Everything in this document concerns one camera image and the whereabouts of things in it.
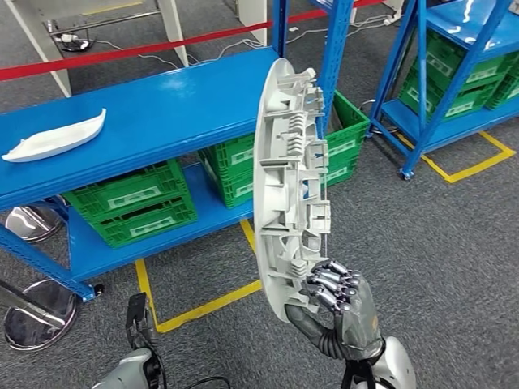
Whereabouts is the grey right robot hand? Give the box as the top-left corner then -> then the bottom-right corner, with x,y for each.
285,260 -> 384,361

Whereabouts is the grey plastic wheel hubcap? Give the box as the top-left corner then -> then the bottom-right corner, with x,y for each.
253,58 -> 332,323

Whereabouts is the blue metal shelf rack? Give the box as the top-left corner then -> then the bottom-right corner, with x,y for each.
366,0 -> 519,181
0,0 -> 354,303

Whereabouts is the white plastic trim part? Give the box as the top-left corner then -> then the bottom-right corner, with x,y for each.
2,108 -> 107,163

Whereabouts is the white desk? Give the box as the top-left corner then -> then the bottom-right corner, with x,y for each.
3,0 -> 190,99
237,0 -> 269,47

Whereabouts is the red barrier belt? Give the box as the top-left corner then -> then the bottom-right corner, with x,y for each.
0,0 -> 384,83

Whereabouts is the black power strip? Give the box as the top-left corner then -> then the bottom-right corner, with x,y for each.
51,31 -> 94,53

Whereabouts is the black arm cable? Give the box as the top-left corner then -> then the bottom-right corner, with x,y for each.
161,375 -> 232,389

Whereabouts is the white floor cable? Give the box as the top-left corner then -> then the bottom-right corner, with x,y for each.
187,15 -> 402,66
91,38 -> 181,71

